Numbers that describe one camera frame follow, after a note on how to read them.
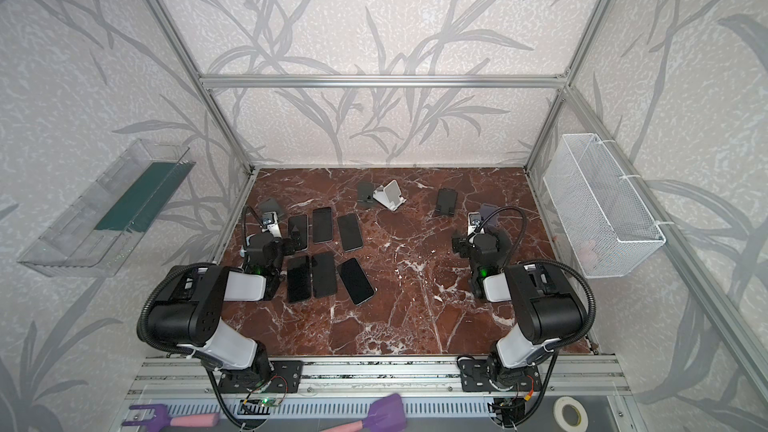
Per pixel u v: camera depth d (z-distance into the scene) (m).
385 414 0.68
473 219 0.81
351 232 1.02
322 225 1.03
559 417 0.68
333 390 0.73
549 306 0.45
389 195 1.04
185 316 0.45
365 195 1.05
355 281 0.93
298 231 0.89
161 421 0.69
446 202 1.06
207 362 0.52
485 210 0.84
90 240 0.63
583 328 0.45
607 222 0.62
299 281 1.10
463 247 0.85
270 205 1.04
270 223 0.81
